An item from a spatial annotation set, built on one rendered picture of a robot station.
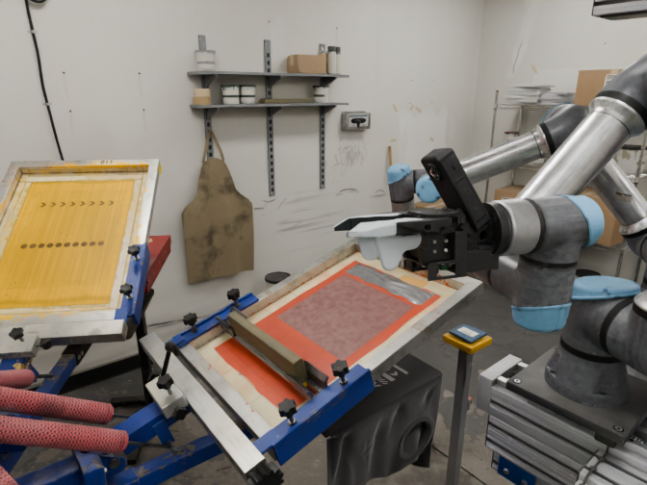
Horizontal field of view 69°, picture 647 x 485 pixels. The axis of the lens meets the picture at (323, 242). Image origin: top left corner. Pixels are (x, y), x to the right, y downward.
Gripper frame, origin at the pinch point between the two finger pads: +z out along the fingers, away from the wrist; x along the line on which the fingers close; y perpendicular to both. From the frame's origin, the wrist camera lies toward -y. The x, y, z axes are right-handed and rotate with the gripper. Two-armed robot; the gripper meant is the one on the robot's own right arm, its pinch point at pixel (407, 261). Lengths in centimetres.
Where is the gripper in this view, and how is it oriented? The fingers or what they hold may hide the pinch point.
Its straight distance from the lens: 167.1
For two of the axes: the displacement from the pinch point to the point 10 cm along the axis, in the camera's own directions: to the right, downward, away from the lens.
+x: 7.6, -4.4, 4.8
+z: 2.1, 8.7, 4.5
